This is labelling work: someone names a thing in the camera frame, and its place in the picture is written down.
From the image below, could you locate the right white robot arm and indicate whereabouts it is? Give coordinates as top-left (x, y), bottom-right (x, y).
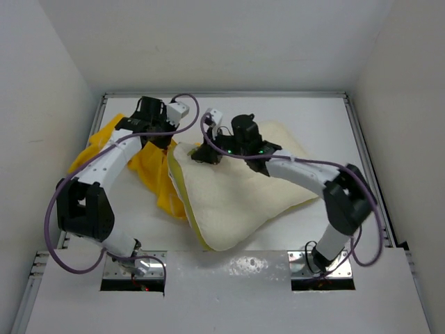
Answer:
top-left (191, 109), bottom-right (377, 273)

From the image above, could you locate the metal base plate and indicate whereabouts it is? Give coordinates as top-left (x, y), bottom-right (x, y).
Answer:
top-left (288, 249), bottom-right (353, 280)
top-left (102, 251), bottom-right (166, 280)

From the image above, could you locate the cream white pillow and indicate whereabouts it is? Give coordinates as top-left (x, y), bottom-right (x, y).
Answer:
top-left (166, 142), bottom-right (318, 251)

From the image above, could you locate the yellow pillowcase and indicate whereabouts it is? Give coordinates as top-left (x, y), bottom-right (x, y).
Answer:
top-left (66, 113), bottom-right (191, 221)

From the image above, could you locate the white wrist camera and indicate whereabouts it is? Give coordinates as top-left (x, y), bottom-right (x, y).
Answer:
top-left (204, 108), bottom-right (223, 138)
top-left (166, 102), bottom-right (190, 129)

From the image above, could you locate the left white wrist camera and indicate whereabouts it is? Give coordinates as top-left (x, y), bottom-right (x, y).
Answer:
top-left (166, 102), bottom-right (190, 129)

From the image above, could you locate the aluminium table frame rail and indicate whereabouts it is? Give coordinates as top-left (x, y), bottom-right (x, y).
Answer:
top-left (343, 94), bottom-right (397, 248)

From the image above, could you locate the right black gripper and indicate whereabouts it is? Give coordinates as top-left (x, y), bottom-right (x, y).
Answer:
top-left (193, 124), bottom-right (249, 164)

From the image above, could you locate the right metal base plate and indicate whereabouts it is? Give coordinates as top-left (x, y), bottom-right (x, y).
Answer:
top-left (288, 249), bottom-right (353, 280)

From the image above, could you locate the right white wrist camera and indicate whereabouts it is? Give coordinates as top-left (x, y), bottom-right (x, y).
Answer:
top-left (204, 108), bottom-right (223, 138)

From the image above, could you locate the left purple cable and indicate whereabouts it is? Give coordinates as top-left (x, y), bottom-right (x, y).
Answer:
top-left (43, 93), bottom-right (201, 289)

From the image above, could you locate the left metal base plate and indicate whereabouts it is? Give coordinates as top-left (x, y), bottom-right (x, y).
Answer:
top-left (102, 251), bottom-right (166, 280)

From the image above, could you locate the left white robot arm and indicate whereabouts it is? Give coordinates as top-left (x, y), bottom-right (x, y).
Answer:
top-left (56, 96), bottom-right (190, 276)

